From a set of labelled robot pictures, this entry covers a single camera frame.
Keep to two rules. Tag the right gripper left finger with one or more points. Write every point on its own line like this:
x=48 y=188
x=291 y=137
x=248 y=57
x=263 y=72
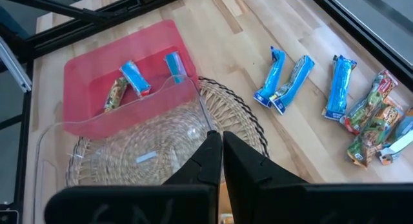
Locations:
x=200 y=172

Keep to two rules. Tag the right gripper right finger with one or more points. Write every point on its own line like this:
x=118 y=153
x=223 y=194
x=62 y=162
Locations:
x=251 y=185

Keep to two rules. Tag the green Chewy granola bar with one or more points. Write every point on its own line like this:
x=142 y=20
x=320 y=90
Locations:
x=116 y=94
x=368 y=103
x=374 y=133

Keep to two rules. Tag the silver and blue granola bar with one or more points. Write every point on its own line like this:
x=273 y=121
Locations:
x=398 y=143

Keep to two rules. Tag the clear plastic bin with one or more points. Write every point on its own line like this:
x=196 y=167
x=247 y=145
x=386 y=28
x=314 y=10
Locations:
x=113 y=159

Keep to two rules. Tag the pink translucent plastic bin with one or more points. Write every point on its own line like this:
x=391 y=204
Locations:
x=96 y=72

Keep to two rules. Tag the silver aluminium extrusion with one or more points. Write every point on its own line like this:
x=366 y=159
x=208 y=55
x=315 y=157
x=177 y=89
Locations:
x=14 y=64

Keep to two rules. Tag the black aluminium frame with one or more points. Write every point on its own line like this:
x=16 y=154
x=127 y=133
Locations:
x=64 y=33

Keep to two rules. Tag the small black camera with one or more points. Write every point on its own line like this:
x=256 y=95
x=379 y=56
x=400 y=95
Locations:
x=8 y=217

